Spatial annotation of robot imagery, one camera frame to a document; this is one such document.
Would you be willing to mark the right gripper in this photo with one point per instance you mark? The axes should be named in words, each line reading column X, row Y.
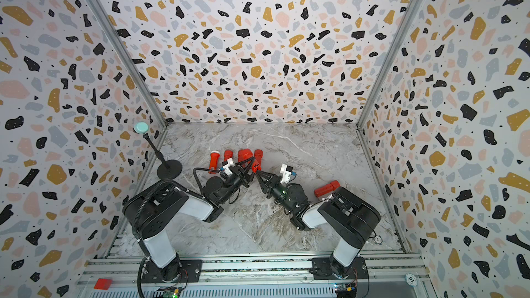
column 276, row 185

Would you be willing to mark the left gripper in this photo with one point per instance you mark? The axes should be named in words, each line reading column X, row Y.
column 244, row 180

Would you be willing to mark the red flashlight white rim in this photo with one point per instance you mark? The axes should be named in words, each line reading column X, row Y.
column 213, row 164

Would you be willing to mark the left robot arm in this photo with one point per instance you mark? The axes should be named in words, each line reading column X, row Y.
column 150, row 212

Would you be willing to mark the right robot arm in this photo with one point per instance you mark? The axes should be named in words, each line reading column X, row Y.
column 352, row 218

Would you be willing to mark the microphone stand green head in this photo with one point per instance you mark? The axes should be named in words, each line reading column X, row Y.
column 168, row 169

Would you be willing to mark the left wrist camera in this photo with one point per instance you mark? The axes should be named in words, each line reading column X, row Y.
column 227, row 166

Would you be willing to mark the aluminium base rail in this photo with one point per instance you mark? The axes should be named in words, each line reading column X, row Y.
column 283, row 274

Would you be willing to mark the red block on rail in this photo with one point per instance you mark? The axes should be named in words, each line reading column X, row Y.
column 103, row 284

